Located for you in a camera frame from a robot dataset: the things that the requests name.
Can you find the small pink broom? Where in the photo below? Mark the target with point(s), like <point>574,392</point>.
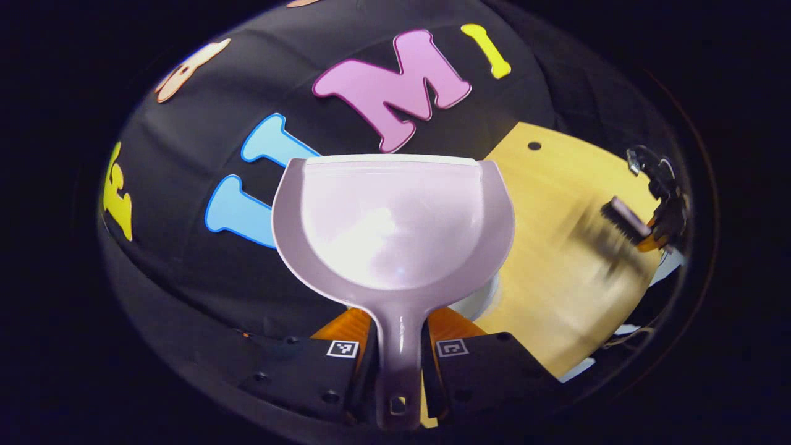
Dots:
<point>624,219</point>

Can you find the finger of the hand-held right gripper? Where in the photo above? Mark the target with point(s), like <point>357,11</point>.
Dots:
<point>655,238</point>

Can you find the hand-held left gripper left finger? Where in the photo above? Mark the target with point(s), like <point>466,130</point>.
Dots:
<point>309,377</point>

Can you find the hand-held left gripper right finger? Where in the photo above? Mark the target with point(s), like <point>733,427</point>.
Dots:
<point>488,371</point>

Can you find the white ribbed garbage bin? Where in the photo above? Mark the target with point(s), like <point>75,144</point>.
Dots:
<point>479,303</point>

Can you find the black backdrop cloth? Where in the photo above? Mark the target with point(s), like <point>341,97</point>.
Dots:
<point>185,161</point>

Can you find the pink plastic dustpan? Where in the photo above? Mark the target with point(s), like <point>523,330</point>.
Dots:
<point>395,228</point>

